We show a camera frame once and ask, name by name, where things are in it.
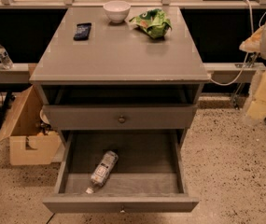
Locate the clear plastic water bottle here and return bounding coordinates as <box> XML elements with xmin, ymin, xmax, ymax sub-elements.
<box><xmin>86</xmin><ymin>150</ymin><xmax>119</xmax><ymax>194</ymax></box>

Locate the grey drawer cabinet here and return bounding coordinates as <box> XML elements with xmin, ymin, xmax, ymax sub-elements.
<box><xmin>31</xmin><ymin>7</ymin><xmax>208</xmax><ymax>140</ymax></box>

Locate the open grey middle drawer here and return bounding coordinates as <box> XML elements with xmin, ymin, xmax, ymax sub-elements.
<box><xmin>43</xmin><ymin>130</ymin><xmax>199</xmax><ymax>213</ymax></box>

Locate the closed grey upper drawer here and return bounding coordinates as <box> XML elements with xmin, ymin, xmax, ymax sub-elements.
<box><xmin>42</xmin><ymin>105</ymin><xmax>197</xmax><ymax>130</ymax></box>

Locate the upright water bottle on ledge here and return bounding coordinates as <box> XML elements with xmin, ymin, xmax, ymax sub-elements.
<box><xmin>0</xmin><ymin>44</ymin><xmax>13</xmax><ymax>70</ymax></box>

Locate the green chip bag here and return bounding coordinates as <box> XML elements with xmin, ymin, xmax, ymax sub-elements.
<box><xmin>130</xmin><ymin>8</ymin><xmax>172</xmax><ymax>39</ymax></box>

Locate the white ceramic bowl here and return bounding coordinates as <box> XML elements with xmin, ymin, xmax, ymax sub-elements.
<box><xmin>103</xmin><ymin>1</ymin><xmax>131</xmax><ymax>23</ymax></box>

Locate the metal stand leg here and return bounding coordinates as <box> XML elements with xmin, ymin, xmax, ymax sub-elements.
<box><xmin>231</xmin><ymin>52</ymin><xmax>259</xmax><ymax>109</ymax></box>

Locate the open cardboard box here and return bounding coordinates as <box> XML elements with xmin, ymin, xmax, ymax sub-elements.
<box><xmin>0</xmin><ymin>86</ymin><xmax>64</xmax><ymax>165</ymax></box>

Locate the black pole left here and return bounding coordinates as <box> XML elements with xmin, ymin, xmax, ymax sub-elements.
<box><xmin>0</xmin><ymin>91</ymin><xmax>13</xmax><ymax>130</ymax></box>

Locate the white cable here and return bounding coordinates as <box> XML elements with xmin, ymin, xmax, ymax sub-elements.
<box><xmin>208</xmin><ymin>0</ymin><xmax>266</xmax><ymax>87</ymax></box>

